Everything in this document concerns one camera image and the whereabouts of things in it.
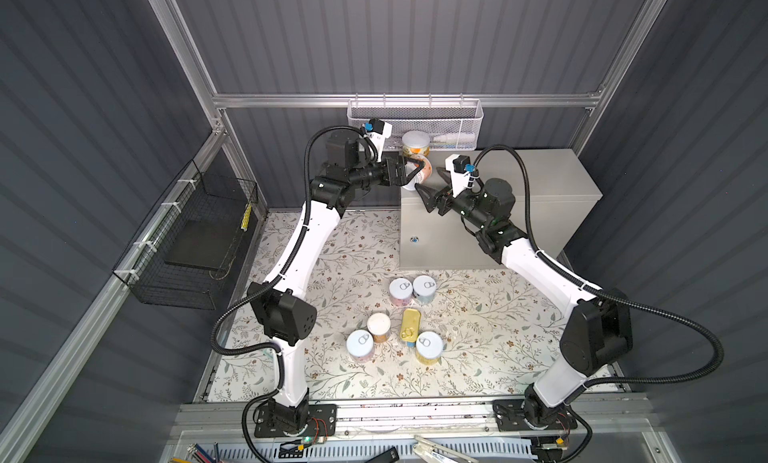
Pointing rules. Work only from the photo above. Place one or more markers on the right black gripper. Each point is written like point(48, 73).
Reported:
point(431, 195)

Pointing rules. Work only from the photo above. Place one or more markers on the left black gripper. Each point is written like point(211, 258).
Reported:
point(398, 162)

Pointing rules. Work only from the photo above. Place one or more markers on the orange white pull-tab can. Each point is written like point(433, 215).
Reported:
point(421, 166)

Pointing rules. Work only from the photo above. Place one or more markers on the green orange peach can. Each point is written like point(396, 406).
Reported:
point(416, 142)

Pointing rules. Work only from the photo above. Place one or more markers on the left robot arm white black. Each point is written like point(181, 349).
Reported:
point(355, 162)

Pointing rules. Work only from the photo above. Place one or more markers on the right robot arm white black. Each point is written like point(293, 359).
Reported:
point(598, 330)

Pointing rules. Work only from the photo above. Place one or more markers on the white tube in basket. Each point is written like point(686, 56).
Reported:
point(467, 140)

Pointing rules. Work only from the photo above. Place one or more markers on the light blue pull-tab can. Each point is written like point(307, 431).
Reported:
point(424, 288)

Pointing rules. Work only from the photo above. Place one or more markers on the pink pull-tab can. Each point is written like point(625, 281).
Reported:
point(400, 292)

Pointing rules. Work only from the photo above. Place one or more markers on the beige metal cabinet box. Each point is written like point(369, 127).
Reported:
point(563, 194)

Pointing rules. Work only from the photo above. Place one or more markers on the yellow oval sardine tin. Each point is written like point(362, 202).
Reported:
point(410, 325)

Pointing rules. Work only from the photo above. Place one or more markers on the brown can white lid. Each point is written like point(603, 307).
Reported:
point(379, 326)

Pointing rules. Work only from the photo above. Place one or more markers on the yellow pull-tab can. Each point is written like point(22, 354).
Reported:
point(429, 348)

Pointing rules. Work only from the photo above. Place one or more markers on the pink can front left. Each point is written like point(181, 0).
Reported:
point(360, 346)

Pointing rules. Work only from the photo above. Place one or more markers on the yellow tag on basket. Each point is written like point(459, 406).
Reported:
point(246, 217)

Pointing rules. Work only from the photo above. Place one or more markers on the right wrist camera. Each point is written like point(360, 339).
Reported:
point(462, 173)

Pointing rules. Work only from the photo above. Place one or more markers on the white wire mesh basket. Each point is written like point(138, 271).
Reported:
point(429, 114)

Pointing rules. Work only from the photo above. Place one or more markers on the black wire mesh basket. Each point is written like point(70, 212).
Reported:
point(190, 252)

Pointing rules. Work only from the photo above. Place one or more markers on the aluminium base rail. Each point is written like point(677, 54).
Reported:
point(434, 416)

